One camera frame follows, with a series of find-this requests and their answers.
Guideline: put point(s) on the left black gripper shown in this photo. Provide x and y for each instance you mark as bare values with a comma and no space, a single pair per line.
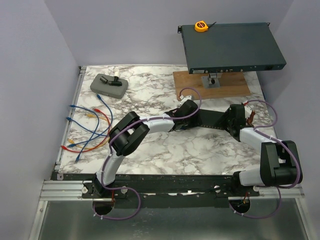
195,123

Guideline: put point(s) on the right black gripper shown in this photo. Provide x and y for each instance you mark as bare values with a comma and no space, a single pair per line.
226,116

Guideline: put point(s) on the red-brown handle tool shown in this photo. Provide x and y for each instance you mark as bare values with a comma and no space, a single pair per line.
250,119

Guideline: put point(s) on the black TP-Link network switch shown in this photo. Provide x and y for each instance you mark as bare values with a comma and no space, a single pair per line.
211,119

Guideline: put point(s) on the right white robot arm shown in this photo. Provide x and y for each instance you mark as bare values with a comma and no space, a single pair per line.
279,160

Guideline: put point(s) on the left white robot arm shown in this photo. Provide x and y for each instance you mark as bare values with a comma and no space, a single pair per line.
129,133

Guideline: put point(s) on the grey metal stand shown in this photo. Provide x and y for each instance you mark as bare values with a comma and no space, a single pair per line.
211,80

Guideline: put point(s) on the wooden board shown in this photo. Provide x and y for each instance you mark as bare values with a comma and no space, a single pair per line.
232,85

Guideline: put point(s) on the dark green rack unit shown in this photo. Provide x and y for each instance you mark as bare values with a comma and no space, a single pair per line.
231,47

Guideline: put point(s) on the grey case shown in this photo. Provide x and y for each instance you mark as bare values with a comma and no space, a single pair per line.
100,88

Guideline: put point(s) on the black T-shaped fitting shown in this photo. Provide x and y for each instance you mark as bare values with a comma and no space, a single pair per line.
114,82

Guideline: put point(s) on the yellow tape measure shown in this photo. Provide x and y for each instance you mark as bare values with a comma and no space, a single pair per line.
202,26

